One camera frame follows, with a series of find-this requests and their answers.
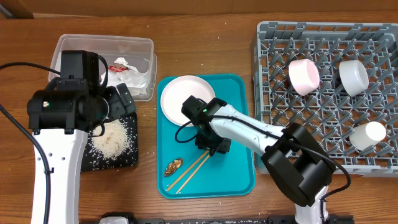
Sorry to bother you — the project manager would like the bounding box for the wooden chopstick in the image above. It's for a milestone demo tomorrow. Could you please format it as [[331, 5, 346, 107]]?
[[167, 151, 209, 191], [176, 155, 210, 195]]

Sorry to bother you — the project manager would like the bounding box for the white napkin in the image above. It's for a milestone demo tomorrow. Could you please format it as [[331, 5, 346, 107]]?
[[107, 57, 150, 96]]

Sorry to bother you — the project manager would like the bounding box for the red snack wrapper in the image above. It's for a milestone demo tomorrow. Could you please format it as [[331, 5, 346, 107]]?
[[108, 63, 129, 73]]

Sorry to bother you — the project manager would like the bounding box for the brown food scrap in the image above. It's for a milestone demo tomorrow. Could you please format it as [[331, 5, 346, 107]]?
[[164, 159, 183, 177]]

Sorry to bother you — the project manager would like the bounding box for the large white plate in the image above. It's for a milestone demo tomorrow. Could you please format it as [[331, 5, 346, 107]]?
[[160, 75, 216, 126]]

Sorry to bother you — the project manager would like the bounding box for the pink bowl with crumbs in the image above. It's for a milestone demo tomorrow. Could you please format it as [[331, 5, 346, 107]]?
[[289, 59, 320, 96]]

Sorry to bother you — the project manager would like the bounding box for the small white cup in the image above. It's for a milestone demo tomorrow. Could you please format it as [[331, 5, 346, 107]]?
[[349, 121, 387, 151]]

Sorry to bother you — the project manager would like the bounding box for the grey-green ceramic bowl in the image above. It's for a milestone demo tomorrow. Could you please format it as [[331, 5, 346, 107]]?
[[339, 60, 369, 96]]

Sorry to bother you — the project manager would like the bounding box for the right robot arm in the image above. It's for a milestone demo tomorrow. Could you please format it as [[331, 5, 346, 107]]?
[[182, 96, 336, 223]]

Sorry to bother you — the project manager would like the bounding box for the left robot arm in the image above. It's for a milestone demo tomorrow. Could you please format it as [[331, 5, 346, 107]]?
[[27, 80, 136, 223]]

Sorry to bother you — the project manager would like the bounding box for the pile of white rice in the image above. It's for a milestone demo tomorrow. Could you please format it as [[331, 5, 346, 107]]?
[[89, 120, 131, 160]]

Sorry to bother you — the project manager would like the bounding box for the teal plastic tray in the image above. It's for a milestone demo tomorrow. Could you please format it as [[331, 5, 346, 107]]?
[[155, 73, 256, 200]]

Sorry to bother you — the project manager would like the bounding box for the clear plastic bin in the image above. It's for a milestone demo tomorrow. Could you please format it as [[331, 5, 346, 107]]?
[[50, 34, 157, 101]]

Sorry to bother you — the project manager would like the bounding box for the black tray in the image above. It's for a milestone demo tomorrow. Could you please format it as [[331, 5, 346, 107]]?
[[81, 114, 139, 172]]

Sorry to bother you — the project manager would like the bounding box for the grey dish rack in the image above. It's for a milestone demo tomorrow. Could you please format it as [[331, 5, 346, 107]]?
[[252, 21, 397, 177]]

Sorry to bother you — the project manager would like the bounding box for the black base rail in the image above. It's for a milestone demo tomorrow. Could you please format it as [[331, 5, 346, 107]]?
[[99, 211, 355, 224]]

